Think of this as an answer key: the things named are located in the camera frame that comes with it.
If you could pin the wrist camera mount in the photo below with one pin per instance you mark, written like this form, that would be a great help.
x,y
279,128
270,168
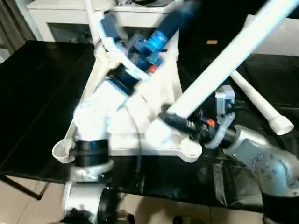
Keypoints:
x,y
224,98
116,56

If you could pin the dark left robot foot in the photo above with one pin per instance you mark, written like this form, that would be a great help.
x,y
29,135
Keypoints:
x,y
126,218

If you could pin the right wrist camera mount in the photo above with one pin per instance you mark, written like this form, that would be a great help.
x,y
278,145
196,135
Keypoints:
x,y
224,98

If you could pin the white plastic table leg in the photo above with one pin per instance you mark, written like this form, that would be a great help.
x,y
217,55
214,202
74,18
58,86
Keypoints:
x,y
92,18
261,102
222,58

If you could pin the black work surface frame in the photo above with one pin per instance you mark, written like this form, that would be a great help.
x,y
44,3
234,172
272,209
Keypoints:
x,y
23,188

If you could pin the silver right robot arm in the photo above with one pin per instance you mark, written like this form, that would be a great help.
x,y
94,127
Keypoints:
x,y
268,158

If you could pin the white panel with screw holes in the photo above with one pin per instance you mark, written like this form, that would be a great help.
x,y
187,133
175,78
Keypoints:
x,y
278,39

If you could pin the dark robot foot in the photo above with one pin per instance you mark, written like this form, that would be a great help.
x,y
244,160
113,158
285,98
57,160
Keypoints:
x,y
183,220
126,218

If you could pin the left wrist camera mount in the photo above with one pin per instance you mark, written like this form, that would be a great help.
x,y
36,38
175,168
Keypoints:
x,y
116,56

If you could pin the dark grey cap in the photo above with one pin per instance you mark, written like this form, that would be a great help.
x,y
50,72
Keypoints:
x,y
149,2

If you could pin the white glass-door cabinet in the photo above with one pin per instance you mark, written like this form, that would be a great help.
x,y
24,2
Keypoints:
x,y
70,14

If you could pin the dark right robot foot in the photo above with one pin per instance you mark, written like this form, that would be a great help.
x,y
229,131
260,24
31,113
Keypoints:
x,y
183,220

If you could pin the white plastic table top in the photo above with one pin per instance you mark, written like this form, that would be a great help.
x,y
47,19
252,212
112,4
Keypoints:
x,y
158,88

